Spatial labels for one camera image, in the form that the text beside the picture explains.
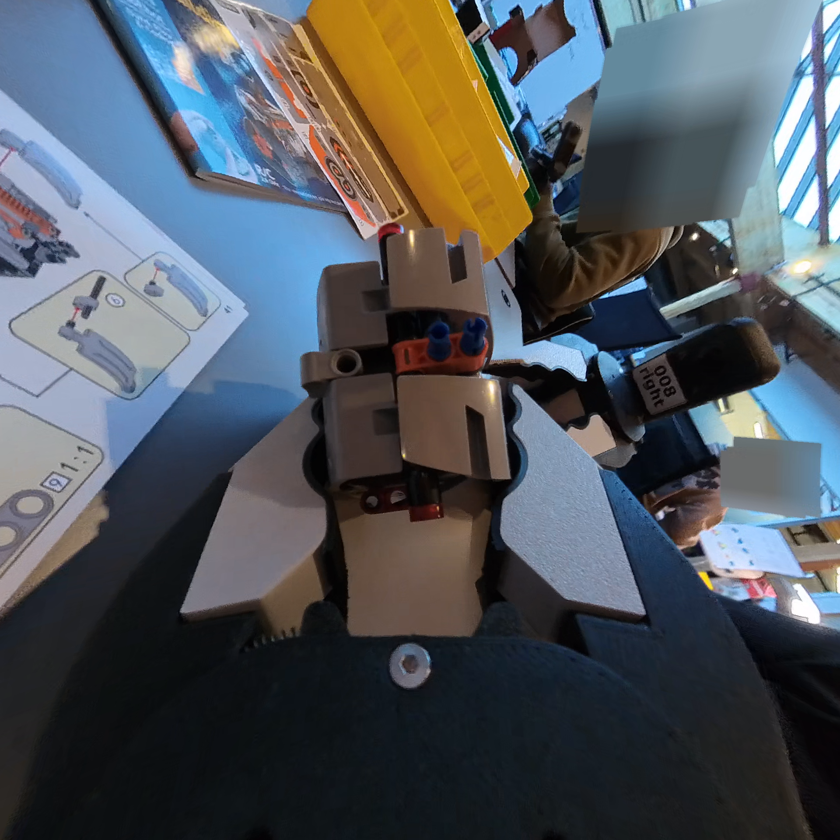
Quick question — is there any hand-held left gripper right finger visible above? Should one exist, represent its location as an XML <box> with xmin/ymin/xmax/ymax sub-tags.
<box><xmin>494</xmin><ymin>384</ymin><xmax>647</xmax><ymax>641</ymax></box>

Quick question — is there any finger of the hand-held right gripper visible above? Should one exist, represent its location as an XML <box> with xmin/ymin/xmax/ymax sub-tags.
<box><xmin>525</xmin><ymin>368</ymin><xmax>641</xmax><ymax>463</ymax></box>

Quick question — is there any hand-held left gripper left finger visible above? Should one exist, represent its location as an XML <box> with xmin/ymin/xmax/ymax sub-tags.
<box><xmin>182</xmin><ymin>392</ymin><xmax>345</xmax><ymax>640</ymax></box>

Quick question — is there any grey building block robot body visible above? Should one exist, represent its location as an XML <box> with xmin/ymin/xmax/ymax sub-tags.
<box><xmin>302</xmin><ymin>226</ymin><xmax>515</xmax><ymax>519</ymax></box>

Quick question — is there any yellow plastic bin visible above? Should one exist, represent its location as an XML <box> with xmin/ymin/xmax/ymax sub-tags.
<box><xmin>305</xmin><ymin>0</ymin><xmax>536</xmax><ymax>263</ymax></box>

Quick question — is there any grey desk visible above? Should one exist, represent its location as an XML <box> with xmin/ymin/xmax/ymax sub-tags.
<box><xmin>0</xmin><ymin>0</ymin><xmax>434</xmax><ymax>618</ymax></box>

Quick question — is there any dark office chair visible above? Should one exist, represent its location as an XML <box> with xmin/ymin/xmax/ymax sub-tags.
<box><xmin>584</xmin><ymin>289</ymin><xmax>683</xmax><ymax>349</ymax></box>

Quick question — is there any open instruction manual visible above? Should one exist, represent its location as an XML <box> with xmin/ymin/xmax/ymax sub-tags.
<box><xmin>0</xmin><ymin>90</ymin><xmax>248</xmax><ymax>611</ymax></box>

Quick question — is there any whiteboard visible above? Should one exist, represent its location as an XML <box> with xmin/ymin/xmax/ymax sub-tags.
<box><xmin>486</xmin><ymin>0</ymin><xmax>605</xmax><ymax>126</ymax></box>

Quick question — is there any green plastic bin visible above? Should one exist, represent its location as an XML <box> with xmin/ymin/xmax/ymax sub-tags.
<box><xmin>466</xmin><ymin>27</ymin><xmax>542</xmax><ymax>204</ymax></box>

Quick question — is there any brown cardboard cutout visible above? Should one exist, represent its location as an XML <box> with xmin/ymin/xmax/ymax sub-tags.
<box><xmin>493</xmin><ymin>0</ymin><xmax>578</xmax><ymax>53</ymax></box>

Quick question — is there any robot sticker sheet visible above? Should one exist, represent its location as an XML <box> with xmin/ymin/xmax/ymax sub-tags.
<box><xmin>217</xmin><ymin>0</ymin><xmax>408</xmax><ymax>240</ymax></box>

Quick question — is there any blue instruction booklet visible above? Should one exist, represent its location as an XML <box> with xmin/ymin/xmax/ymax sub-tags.
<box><xmin>92</xmin><ymin>0</ymin><xmax>349</xmax><ymax>211</ymax></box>

